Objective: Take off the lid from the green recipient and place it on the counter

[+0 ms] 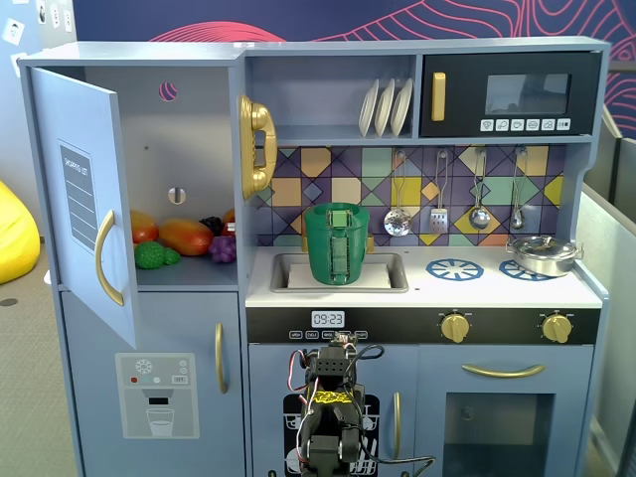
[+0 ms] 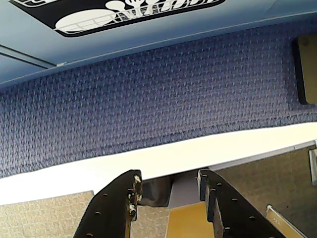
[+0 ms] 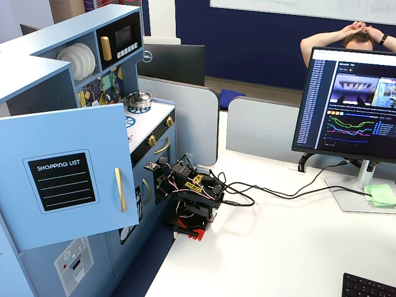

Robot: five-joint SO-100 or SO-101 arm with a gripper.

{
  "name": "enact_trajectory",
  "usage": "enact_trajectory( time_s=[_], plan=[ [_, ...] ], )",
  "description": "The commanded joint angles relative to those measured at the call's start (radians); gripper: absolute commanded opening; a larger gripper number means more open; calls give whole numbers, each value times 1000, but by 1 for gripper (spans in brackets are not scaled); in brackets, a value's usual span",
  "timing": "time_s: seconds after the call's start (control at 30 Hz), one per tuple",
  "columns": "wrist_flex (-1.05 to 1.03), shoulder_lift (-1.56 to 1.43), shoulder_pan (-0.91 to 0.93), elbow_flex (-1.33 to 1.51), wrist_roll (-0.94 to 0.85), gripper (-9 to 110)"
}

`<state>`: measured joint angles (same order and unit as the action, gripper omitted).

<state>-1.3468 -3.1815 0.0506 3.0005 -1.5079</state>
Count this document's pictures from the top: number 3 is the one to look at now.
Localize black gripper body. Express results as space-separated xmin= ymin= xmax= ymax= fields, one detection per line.
xmin=153 ymin=168 xmax=179 ymax=199

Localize red arm base clamp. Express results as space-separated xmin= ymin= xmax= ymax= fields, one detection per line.
xmin=163 ymin=216 xmax=212 ymax=243

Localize man's left forearm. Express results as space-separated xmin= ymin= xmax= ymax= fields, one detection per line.
xmin=374 ymin=29 xmax=396 ymax=53

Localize man's right hand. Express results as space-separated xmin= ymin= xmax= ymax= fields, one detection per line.
xmin=342 ymin=20 xmax=363 ymax=38

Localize man's left hand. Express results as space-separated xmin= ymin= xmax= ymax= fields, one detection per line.
xmin=358 ymin=22 xmax=378 ymax=37

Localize grey desk divider panel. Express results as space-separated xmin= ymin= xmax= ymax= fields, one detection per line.
xmin=225 ymin=95 xmax=306 ymax=155
xmin=137 ymin=75 xmax=220 ymax=167

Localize silver toy pot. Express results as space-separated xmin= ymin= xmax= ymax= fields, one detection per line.
xmin=126 ymin=90 xmax=153 ymax=109

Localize hanging toy spoon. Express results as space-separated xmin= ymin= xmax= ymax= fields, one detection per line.
xmin=101 ymin=83 xmax=113 ymax=103

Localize white toy spatula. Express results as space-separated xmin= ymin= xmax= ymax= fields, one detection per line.
xmin=87 ymin=80 xmax=100 ymax=108

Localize blue chair seat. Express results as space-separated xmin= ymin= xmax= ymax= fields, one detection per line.
xmin=220 ymin=88 xmax=247 ymax=100

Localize blue shopping list door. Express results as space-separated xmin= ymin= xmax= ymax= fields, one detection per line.
xmin=0 ymin=103 xmax=140 ymax=252

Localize black Dell monitor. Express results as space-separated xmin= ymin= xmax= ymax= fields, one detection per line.
xmin=137 ymin=43 xmax=206 ymax=87

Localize white toy plate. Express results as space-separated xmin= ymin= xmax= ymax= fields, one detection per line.
xmin=56 ymin=46 xmax=82 ymax=82
xmin=74 ymin=42 xmax=97 ymax=77

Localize white monitor back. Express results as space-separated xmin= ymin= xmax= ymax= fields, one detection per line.
xmin=143 ymin=36 xmax=182 ymax=46

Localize white stacked plates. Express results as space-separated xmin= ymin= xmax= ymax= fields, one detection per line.
xmin=66 ymin=43 xmax=92 ymax=80

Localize black toy microwave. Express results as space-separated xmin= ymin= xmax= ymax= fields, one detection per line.
xmin=95 ymin=14 xmax=142 ymax=71

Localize blue toy kitchen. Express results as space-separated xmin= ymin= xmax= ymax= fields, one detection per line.
xmin=0 ymin=4 xmax=179 ymax=297

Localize silver monitor stand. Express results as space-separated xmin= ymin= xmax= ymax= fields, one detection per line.
xmin=324 ymin=159 xmax=396 ymax=213

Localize computer monitor showing graphs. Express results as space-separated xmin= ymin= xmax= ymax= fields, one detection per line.
xmin=291 ymin=46 xmax=396 ymax=161

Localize green sticky notes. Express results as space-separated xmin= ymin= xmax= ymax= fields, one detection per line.
xmin=364 ymin=183 xmax=396 ymax=207

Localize black keyboard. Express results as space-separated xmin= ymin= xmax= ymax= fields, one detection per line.
xmin=342 ymin=272 xmax=396 ymax=297

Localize whiteboard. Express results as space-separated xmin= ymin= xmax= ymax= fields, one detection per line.
xmin=209 ymin=0 xmax=396 ymax=26

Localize man's head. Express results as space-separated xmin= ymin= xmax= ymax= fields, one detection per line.
xmin=342 ymin=31 xmax=375 ymax=52

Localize curved gold cupboard handle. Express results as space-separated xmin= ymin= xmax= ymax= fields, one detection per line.
xmin=141 ymin=178 xmax=152 ymax=205

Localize curved gold oven handle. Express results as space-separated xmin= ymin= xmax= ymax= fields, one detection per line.
xmin=153 ymin=137 xmax=171 ymax=155

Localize long gold door handle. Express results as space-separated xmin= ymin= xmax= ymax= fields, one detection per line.
xmin=114 ymin=167 xmax=127 ymax=213

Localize black cable with plug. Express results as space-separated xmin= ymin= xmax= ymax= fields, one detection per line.
xmin=221 ymin=181 xmax=372 ymax=208

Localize black cable to monitor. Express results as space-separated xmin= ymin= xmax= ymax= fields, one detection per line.
xmin=213 ymin=159 xmax=352 ymax=199

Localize gold microwave handle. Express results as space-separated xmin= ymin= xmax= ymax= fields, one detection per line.
xmin=100 ymin=36 xmax=113 ymax=62

